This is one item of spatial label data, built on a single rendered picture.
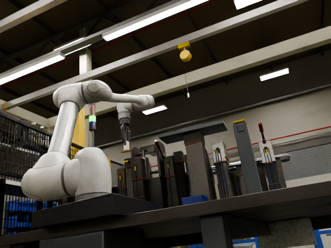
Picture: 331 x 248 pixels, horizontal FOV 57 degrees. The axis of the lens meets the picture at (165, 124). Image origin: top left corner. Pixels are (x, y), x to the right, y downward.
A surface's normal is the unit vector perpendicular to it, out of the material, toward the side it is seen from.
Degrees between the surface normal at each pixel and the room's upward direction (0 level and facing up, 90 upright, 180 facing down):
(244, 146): 90
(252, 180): 90
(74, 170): 86
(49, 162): 61
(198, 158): 90
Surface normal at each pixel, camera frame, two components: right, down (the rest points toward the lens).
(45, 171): -0.18, -0.65
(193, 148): -0.35, -0.32
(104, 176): 0.71, -0.36
